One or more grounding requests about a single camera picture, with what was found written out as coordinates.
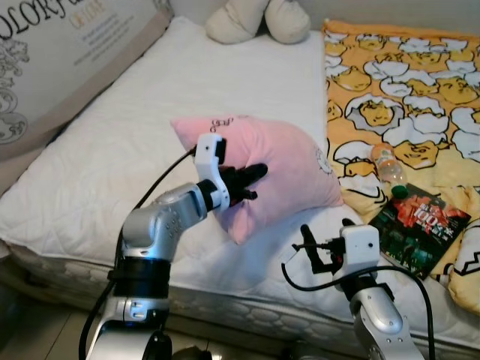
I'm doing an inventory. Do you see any black robot foot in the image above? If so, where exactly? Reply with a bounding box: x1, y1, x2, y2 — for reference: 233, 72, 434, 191
281, 341, 327, 360
174, 346, 220, 360

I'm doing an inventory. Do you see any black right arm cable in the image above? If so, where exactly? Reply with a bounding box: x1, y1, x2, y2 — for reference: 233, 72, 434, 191
281, 250, 437, 360

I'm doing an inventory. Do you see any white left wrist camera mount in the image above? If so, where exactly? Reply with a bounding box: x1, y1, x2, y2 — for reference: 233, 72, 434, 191
193, 133, 230, 212

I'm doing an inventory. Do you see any yellow cartoon egg blanket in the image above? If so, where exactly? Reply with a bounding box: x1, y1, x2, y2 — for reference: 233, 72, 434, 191
322, 20, 480, 314

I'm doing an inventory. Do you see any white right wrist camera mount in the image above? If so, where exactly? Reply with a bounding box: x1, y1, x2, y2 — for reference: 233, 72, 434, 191
339, 225, 381, 280

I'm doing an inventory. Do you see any dark red green book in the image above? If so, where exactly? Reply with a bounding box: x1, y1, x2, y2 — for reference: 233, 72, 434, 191
369, 185, 472, 280

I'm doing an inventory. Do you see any black right robot foot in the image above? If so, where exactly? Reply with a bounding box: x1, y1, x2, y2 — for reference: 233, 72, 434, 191
281, 341, 327, 360

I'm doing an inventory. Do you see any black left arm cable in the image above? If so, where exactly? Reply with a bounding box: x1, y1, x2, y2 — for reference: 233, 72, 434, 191
79, 148, 197, 360

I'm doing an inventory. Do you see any grey quilted mattress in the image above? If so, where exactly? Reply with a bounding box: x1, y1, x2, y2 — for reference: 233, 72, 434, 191
0, 240, 480, 360

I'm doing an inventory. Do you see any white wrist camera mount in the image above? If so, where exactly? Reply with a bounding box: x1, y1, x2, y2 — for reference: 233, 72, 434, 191
339, 225, 381, 280
193, 133, 230, 212

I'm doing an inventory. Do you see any black left robot foot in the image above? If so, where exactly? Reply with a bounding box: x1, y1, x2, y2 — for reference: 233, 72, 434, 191
174, 346, 220, 360

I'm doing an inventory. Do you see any pink plush pillow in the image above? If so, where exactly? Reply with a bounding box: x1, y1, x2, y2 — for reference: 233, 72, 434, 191
171, 115, 344, 245

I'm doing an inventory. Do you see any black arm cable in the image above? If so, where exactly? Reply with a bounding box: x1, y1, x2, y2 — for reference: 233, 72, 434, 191
281, 250, 437, 360
79, 148, 197, 360

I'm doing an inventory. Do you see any large grey floral printed pillow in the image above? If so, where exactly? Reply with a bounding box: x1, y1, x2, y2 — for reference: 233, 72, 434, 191
0, 0, 175, 162

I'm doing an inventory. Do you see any clear plastic bottle green cap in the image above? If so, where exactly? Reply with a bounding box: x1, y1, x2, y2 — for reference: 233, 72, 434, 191
372, 142, 410, 200

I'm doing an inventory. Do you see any white quilted mattress pad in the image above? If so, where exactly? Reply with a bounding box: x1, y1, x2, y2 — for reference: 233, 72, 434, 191
0, 16, 480, 352

